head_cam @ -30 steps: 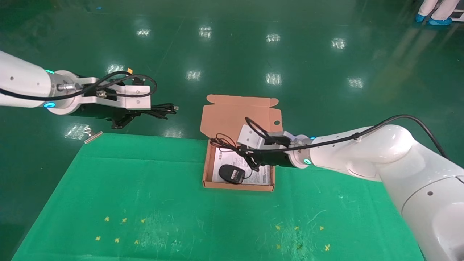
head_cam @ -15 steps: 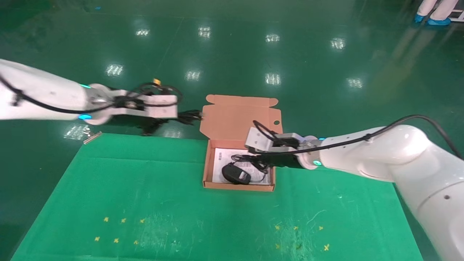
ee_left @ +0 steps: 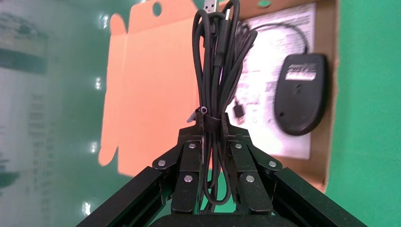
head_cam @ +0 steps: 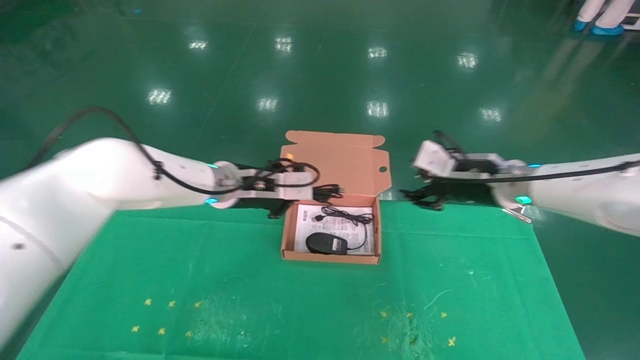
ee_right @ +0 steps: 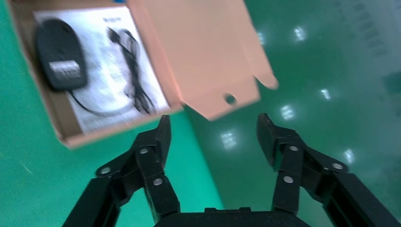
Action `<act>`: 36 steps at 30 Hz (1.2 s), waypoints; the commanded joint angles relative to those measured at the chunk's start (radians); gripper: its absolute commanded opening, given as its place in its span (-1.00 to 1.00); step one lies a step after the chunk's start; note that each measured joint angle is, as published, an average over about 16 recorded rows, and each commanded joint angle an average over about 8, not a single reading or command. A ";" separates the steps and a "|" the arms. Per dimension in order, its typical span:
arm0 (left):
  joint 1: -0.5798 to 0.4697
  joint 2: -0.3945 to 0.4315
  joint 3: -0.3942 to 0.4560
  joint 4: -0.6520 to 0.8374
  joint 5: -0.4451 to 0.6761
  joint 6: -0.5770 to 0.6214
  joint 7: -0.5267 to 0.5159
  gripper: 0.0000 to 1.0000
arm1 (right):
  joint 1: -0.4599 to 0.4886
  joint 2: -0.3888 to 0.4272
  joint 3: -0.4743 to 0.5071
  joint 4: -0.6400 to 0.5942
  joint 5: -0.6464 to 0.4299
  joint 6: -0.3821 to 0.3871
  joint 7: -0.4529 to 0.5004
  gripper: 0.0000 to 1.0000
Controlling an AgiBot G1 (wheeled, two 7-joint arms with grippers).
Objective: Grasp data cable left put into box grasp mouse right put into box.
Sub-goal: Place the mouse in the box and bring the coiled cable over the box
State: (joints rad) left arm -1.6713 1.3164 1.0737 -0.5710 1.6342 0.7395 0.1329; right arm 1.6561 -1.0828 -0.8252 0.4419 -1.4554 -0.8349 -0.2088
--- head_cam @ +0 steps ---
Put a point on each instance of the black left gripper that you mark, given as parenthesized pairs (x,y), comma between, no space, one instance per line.
(265,201)

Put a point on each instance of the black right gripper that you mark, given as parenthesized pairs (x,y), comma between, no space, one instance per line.
(470,184)

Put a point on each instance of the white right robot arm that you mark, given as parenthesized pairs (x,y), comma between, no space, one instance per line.
(590,195)

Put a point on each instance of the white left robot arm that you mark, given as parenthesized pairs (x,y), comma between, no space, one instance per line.
(75,190)

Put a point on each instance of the open brown cardboard box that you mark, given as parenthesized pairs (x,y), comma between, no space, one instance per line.
(340,160)

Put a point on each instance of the white printed instruction sheet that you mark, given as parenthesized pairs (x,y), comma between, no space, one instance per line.
(302,217)

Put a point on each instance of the metal binder clip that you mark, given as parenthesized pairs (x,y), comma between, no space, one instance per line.
(517,216)

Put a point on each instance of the green table cloth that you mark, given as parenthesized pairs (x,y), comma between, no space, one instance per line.
(250,300)

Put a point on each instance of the person's blue-covered feet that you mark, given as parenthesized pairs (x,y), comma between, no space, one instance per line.
(607,12)

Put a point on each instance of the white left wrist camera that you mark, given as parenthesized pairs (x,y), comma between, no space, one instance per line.
(295,182)

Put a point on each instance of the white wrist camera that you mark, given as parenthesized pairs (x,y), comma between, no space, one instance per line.
(432,159)
(295,182)

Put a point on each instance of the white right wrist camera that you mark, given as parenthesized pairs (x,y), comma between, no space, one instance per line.
(432,159)

